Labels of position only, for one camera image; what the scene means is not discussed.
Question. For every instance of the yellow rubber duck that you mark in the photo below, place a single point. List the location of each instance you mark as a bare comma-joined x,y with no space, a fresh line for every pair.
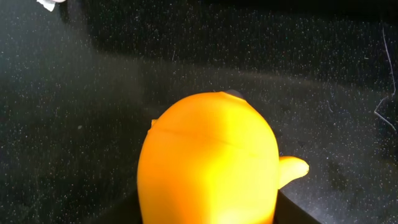
208,161

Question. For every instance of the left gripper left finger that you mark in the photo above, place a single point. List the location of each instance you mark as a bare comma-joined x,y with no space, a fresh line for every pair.
124,211

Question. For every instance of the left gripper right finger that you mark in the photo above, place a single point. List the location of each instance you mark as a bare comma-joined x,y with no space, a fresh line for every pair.
292,213

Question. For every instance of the white shelf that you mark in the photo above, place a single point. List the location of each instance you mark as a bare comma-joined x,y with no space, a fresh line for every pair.
49,3

